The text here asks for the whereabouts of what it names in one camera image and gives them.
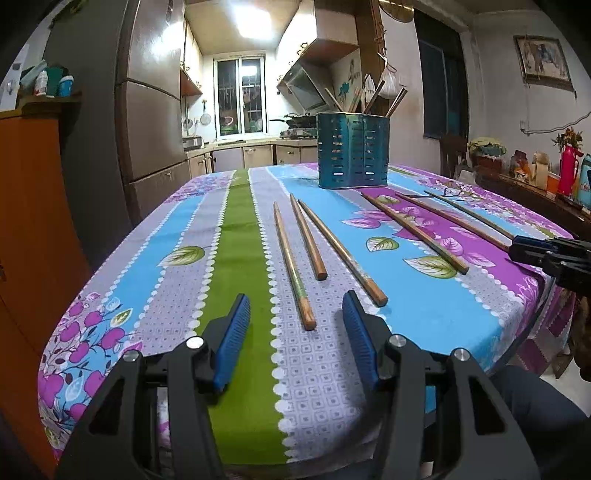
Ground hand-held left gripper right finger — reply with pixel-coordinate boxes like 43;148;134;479
342;291;541;480

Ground ceiling light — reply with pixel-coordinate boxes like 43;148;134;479
226;0;296;40

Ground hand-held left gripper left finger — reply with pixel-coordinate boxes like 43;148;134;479
55;293;252;480

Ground kitchen counter with lower cabinets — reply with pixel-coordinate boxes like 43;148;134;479
185;136;319;176

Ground row of wooden chopsticks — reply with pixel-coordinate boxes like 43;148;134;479
272;193;512;331

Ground wall wire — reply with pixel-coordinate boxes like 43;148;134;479
519;113;591;137

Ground dark window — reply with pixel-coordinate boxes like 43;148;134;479
413;9;472;139

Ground dark wooden chair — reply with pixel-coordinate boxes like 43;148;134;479
438;134;469;181

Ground light blue thermos flask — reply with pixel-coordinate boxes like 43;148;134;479
577;154;591;204

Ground hanging clear plastic bag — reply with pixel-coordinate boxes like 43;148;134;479
379;62;399;97

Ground person's dark trouser leg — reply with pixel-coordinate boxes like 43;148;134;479
489;364;587;480

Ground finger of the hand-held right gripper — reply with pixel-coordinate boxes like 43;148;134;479
509;235;591;267
541;251;591;283

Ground dark wooden sideboard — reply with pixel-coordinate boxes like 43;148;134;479
475;164;591;241

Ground teal perforated metal utensil holder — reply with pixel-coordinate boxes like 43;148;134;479
316;111;391;190

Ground steel range hood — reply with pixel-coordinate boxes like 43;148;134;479
277;60;333;112

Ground grey refrigerator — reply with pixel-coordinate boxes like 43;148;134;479
46;0;192;259

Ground red thermos flask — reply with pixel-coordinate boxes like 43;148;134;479
556;144;583;197

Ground beige carton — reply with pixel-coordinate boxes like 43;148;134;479
531;152;551;185

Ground white wall cabinets beside refrigerator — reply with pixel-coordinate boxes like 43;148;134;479
180;18;204;97

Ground kitchen window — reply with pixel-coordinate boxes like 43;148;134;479
213;55;267;139

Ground colourful floral striped tablecloth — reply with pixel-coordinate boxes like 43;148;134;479
37;164;578;467

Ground artificial flower bunch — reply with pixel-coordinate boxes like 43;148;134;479
551;127;585;151

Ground orange wooden cabinet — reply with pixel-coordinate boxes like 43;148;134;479
0;92;90;476

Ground white wall cabinets above hood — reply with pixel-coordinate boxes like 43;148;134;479
277;0;370;65

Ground white panel with blue flower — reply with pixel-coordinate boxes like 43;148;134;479
330;51;363;114

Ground black wok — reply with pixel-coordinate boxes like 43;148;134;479
270;114;317;128

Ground framed wall picture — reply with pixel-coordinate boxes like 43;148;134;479
513;34;573;86

